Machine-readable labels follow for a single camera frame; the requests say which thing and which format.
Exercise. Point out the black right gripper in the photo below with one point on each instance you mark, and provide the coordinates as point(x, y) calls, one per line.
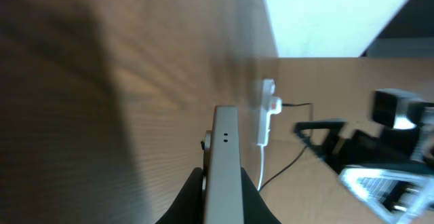
point(396, 188)

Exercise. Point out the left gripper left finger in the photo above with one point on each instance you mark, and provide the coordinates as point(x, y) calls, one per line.
point(187, 207)

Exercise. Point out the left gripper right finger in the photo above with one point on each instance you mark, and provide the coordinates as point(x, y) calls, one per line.
point(255, 211)

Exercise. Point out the white power strip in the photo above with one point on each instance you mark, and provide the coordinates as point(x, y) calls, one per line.
point(269, 105)

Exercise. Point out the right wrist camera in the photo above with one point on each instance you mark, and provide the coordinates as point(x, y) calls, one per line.
point(400, 110)

